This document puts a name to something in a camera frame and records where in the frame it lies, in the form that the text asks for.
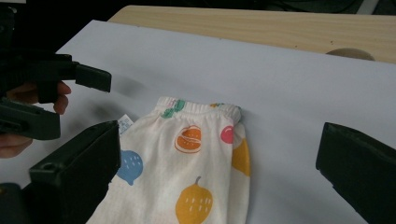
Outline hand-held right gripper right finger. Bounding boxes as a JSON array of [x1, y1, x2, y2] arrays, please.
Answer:
[[315, 121, 396, 224]]

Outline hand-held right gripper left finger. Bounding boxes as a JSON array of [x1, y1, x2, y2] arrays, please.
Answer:
[[22, 119, 122, 224]]

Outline white fruit print pants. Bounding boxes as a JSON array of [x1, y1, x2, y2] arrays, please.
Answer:
[[86, 96, 252, 224]]

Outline grey metal stand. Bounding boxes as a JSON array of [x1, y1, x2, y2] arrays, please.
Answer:
[[357, 0, 381, 15]]

